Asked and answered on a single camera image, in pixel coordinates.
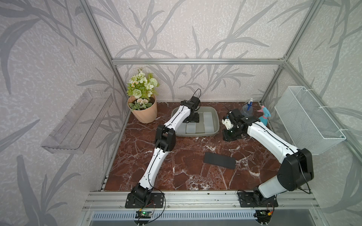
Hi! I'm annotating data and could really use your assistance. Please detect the grey-green storage box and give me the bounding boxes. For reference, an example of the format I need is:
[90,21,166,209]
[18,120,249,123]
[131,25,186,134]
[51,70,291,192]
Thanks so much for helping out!
[176,106,220,137]

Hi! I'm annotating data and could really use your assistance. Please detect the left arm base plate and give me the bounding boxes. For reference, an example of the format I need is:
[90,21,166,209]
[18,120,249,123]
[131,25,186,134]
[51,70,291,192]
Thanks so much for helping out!
[125,192,165,209]

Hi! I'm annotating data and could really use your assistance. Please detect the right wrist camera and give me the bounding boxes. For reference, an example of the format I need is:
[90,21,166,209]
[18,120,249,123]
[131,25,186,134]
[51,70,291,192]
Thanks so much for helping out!
[222,108,244,130]

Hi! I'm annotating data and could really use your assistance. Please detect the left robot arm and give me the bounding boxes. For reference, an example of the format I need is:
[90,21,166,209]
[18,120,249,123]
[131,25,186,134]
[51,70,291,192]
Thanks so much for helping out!
[130,97,200,205]

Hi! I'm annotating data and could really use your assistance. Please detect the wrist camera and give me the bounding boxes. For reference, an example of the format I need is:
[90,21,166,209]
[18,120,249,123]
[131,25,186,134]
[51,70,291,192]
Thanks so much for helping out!
[222,108,244,130]
[189,96,200,108]

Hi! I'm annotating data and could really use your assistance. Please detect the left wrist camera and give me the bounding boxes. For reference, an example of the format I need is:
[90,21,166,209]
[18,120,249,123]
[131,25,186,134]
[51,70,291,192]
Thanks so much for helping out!
[189,96,200,108]

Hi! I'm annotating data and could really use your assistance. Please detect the frosted pencil case front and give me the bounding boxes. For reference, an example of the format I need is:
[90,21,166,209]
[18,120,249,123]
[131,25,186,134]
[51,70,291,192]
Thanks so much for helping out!
[203,112,215,133]

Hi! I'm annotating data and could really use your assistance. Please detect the aluminium front rail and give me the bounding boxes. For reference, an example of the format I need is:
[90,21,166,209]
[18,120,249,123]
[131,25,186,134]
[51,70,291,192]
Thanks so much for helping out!
[83,190,320,211]

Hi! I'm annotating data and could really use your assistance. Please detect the left circuit board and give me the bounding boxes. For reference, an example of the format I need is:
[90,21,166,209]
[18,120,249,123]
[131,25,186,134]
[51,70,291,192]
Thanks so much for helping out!
[135,211,153,219]

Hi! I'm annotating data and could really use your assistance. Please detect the black pencil case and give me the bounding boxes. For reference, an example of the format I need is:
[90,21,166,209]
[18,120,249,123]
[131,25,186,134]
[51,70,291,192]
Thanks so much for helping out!
[203,152,236,170]

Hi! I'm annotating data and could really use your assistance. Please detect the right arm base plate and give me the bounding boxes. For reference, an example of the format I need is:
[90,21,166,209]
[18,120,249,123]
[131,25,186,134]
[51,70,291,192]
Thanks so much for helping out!
[237,190,279,208]

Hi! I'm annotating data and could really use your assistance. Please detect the frosted pencil case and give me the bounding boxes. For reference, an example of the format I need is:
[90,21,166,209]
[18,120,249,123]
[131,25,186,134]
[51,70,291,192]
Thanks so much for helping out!
[203,112,215,133]
[186,122,197,134]

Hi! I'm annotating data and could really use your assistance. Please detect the clear plastic wall shelf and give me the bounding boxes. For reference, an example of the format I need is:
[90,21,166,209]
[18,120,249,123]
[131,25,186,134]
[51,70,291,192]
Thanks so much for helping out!
[41,89,114,154]

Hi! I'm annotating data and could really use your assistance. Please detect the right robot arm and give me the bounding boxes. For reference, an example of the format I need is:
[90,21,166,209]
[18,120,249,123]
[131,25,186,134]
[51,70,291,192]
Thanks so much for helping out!
[222,116,314,203]

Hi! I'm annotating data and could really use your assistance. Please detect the right circuit board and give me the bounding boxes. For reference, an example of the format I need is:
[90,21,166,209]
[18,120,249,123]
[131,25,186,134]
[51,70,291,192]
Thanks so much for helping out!
[254,211,273,224]

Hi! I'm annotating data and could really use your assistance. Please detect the clear blue-cap spray bottle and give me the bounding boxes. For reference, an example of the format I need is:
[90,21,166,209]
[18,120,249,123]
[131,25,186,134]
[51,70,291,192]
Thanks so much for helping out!
[241,98,253,117]

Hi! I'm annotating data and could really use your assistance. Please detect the teal pink spray bottle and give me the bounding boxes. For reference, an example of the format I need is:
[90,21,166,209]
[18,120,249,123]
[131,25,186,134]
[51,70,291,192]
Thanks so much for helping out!
[258,105,271,126]

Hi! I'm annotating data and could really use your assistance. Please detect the circuit board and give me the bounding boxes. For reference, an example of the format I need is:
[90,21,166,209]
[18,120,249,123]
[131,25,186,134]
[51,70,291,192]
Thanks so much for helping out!
[254,211,273,224]
[135,211,153,219]

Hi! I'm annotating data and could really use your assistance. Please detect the white wire mesh basket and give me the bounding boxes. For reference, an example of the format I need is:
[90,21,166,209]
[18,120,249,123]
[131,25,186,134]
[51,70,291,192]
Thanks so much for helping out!
[275,86,346,155]

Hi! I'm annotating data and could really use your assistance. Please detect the artificial green white flowers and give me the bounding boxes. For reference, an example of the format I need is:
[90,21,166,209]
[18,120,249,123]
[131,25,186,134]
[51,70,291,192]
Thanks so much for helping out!
[127,68,159,111]

